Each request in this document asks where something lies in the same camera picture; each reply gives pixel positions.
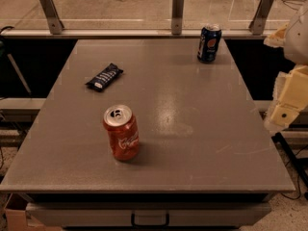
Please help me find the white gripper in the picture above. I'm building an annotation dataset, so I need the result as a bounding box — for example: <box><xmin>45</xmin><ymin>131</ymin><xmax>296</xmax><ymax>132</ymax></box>
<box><xmin>264</xmin><ymin>1</ymin><xmax>308</xmax><ymax>132</ymax></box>

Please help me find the blue pepsi can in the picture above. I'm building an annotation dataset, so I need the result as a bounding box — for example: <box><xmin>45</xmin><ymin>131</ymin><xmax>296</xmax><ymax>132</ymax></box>
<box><xmin>197</xmin><ymin>24</ymin><xmax>222</xmax><ymax>64</ymax></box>

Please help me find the orange soda can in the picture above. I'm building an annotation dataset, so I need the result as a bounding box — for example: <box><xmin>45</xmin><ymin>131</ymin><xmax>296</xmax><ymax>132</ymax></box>
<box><xmin>103</xmin><ymin>105</ymin><xmax>139</xmax><ymax>162</ymax></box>

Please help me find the dark blue rxbar wrapper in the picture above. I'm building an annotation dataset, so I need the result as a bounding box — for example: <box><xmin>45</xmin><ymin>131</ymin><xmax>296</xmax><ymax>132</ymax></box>
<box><xmin>86</xmin><ymin>64</ymin><xmax>123</xmax><ymax>92</ymax></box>

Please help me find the cardboard box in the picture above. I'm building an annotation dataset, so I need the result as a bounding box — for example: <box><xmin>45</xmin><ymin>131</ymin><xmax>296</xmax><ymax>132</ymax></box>
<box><xmin>4</xmin><ymin>193</ymin><xmax>63</xmax><ymax>231</ymax></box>

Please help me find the right metal bracket post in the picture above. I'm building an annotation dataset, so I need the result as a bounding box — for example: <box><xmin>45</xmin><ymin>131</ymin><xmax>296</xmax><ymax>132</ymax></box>
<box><xmin>248</xmin><ymin>0</ymin><xmax>274</xmax><ymax>35</ymax></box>

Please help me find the metal bracket post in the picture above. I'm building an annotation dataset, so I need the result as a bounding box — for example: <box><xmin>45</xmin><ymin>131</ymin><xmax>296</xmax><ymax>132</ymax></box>
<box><xmin>39</xmin><ymin>0</ymin><xmax>64</xmax><ymax>35</ymax></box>
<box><xmin>248</xmin><ymin>0</ymin><xmax>274</xmax><ymax>35</ymax></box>
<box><xmin>171</xmin><ymin>0</ymin><xmax>184</xmax><ymax>35</ymax></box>

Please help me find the middle metal bracket post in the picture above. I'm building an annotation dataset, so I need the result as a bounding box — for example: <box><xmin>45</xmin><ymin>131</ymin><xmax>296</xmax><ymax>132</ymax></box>
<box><xmin>171</xmin><ymin>0</ymin><xmax>184</xmax><ymax>35</ymax></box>

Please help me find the grey drawer with handle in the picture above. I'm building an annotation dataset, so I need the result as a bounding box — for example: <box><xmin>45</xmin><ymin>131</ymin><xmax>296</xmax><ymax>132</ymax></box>
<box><xmin>26</xmin><ymin>202</ymin><xmax>271</xmax><ymax>228</ymax></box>

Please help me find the left metal bracket post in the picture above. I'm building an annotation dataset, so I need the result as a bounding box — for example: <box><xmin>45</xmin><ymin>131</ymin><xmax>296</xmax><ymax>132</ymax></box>
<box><xmin>39</xmin><ymin>0</ymin><xmax>64</xmax><ymax>35</ymax></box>

